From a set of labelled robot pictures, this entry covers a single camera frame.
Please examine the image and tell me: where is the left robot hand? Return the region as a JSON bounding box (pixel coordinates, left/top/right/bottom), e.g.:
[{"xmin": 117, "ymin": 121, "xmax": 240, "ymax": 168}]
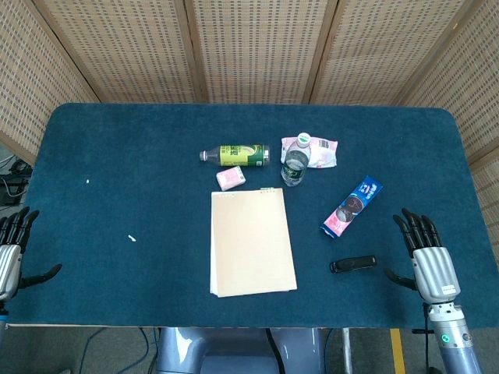
[{"xmin": 0, "ymin": 206, "xmax": 63, "ymax": 303}]

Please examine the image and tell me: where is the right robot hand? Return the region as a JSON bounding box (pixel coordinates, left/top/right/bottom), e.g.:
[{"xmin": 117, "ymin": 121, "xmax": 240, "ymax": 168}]
[{"xmin": 383, "ymin": 207, "xmax": 461, "ymax": 304}]

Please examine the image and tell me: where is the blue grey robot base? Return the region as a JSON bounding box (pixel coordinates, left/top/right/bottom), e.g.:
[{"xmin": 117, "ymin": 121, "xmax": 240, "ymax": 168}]
[{"xmin": 155, "ymin": 326, "xmax": 327, "ymax": 374}]

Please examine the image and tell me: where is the blue pink cookie package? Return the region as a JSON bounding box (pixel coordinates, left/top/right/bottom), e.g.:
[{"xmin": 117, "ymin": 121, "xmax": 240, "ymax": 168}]
[{"xmin": 320, "ymin": 175, "xmax": 384, "ymax": 238}]

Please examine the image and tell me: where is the blue table mat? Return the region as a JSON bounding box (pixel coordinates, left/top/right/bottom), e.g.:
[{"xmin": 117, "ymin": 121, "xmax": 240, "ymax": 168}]
[{"xmin": 5, "ymin": 102, "xmax": 499, "ymax": 330}]

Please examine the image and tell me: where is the pink white snack bag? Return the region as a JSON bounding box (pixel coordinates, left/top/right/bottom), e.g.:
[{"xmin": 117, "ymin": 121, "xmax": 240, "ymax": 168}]
[{"xmin": 280, "ymin": 136, "xmax": 339, "ymax": 169}]

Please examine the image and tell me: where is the clear water bottle white cap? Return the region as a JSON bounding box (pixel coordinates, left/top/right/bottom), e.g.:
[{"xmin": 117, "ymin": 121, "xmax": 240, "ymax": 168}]
[{"xmin": 281, "ymin": 132, "xmax": 312, "ymax": 188}]

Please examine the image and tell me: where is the beige paper notepad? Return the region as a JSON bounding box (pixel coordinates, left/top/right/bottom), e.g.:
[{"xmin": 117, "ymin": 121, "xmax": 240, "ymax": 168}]
[{"xmin": 209, "ymin": 187, "xmax": 298, "ymax": 299}]

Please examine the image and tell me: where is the small pink tissue pack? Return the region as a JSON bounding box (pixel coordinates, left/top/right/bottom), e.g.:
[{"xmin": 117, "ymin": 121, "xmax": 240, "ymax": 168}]
[{"xmin": 216, "ymin": 165, "xmax": 247, "ymax": 192}]

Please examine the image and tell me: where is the green label drink bottle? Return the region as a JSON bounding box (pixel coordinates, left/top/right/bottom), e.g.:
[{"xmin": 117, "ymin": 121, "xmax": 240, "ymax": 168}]
[{"xmin": 199, "ymin": 144, "xmax": 271, "ymax": 168}]

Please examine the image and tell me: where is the woven bamboo folding screen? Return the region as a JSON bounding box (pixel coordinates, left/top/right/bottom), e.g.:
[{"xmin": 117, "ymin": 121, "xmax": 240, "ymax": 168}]
[{"xmin": 0, "ymin": 0, "xmax": 499, "ymax": 270}]

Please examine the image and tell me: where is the black equipment with cables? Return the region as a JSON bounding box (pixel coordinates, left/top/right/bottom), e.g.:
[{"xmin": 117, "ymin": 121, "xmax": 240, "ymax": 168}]
[{"xmin": 0, "ymin": 154, "xmax": 35, "ymax": 219}]

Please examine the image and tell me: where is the black floor cable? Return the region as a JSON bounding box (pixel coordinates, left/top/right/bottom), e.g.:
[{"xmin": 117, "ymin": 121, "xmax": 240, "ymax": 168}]
[{"xmin": 76, "ymin": 326, "xmax": 108, "ymax": 374}]

